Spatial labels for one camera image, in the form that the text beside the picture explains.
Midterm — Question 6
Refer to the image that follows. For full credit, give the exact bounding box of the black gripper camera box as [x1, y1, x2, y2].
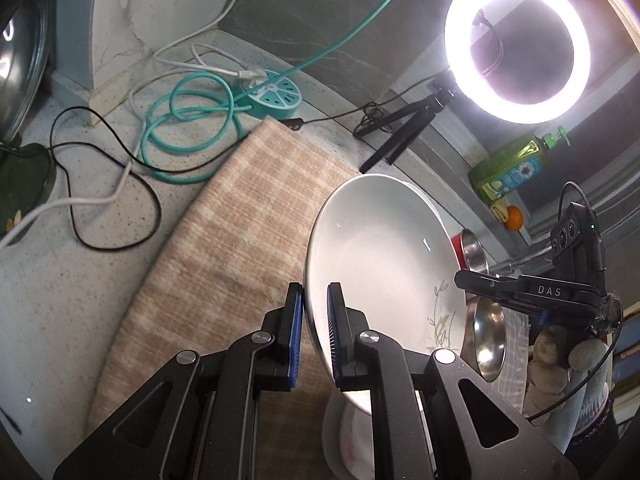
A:
[550, 202, 606, 294]

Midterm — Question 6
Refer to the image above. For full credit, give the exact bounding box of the black mini tripod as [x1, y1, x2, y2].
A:
[354, 82, 458, 174]

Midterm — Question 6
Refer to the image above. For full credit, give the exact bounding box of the white charger cable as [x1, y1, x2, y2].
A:
[0, 0, 269, 252]

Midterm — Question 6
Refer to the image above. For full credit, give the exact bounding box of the black thin cable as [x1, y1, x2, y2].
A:
[46, 105, 252, 252]

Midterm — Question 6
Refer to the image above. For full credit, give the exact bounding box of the pink checked cloth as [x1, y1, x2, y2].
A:
[86, 115, 362, 480]

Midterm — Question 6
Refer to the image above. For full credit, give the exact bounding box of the white bowl under plate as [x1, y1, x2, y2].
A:
[322, 391, 375, 480]

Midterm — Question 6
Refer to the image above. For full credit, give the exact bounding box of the white floral plate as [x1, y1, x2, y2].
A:
[304, 173, 469, 416]

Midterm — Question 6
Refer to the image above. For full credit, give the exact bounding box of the orange tangerine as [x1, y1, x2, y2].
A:
[503, 205, 524, 232]

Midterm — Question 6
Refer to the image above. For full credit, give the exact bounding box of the teal power cable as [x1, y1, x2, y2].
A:
[139, 0, 434, 186]

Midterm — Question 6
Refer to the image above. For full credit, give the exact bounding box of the white ring light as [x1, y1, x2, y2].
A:
[444, 0, 591, 125]

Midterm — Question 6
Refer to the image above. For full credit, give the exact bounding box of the red rimmed steel bowl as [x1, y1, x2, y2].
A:
[450, 229, 489, 273]

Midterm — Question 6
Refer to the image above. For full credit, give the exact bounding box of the dark green round dish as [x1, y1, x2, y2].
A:
[1, 143, 56, 238]

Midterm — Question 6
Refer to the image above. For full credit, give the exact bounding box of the small steel bowl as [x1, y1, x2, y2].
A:
[460, 295, 506, 382]

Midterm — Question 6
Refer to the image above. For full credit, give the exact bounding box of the steel pot lid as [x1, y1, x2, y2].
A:
[0, 0, 52, 144]

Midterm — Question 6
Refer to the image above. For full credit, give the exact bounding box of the teal round power strip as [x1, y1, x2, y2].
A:
[233, 70, 303, 119]

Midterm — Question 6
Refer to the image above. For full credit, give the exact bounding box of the gloved right hand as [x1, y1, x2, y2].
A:
[523, 326, 608, 418]

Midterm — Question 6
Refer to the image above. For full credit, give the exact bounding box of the green dish soap bottle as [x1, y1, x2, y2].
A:
[469, 126, 570, 205]

